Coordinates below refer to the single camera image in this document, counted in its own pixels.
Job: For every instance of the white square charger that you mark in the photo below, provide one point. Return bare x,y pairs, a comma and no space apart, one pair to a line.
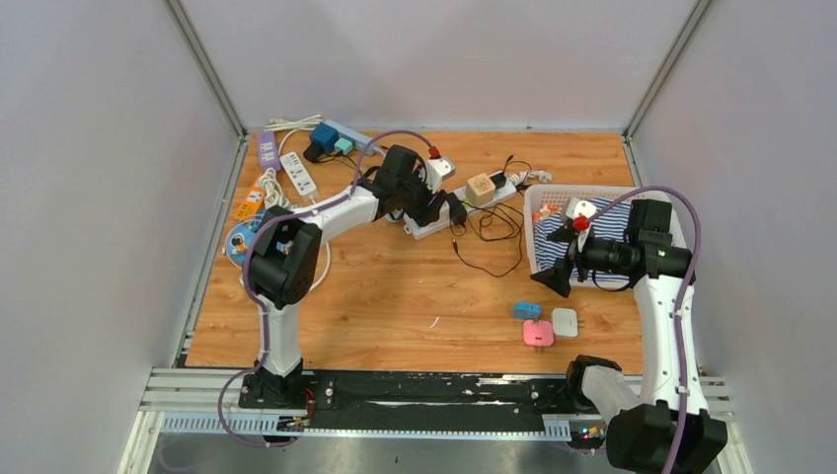
565,323

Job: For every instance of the wooden cube adapter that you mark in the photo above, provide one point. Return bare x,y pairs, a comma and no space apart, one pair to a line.
480,190

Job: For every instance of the small blue charger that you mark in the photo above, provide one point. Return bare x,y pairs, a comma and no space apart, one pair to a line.
526,311

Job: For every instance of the white plastic basket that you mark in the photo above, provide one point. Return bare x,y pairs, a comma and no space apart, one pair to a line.
556,196

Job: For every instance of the pink square charger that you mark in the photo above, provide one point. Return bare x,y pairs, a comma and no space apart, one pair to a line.
538,333

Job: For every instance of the white power strip with cord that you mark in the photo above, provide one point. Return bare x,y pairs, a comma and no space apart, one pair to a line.
298,175

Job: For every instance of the purple power strip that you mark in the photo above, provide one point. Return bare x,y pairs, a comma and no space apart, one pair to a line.
268,155

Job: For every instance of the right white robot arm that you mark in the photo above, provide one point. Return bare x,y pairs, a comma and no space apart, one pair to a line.
665,427

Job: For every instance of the light blue power strip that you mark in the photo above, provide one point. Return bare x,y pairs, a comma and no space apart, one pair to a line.
360,140

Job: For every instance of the black charger with cable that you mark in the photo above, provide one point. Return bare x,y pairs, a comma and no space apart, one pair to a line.
499,222

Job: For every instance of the dark blue cube adapter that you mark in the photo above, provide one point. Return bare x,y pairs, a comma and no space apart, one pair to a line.
325,137

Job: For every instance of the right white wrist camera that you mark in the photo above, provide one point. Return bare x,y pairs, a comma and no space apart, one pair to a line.
578,212

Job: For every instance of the white power strip blue USB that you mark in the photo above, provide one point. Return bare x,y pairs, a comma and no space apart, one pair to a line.
506,188

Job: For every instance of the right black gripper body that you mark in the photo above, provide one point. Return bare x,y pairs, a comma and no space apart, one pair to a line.
602,254

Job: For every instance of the black mounting rail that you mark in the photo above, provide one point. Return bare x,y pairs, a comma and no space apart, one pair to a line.
418,401

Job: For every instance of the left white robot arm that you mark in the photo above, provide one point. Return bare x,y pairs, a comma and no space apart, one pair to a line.
280,264

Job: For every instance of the orange power strip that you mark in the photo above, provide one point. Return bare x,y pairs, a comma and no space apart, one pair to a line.
251,204

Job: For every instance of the striped blue white cloth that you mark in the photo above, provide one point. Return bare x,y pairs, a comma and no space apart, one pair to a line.
610,226

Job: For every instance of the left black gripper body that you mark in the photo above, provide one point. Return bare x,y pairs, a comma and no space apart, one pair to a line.
415,197

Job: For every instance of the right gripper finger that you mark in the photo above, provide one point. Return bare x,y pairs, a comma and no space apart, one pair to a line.
558,276
567,233

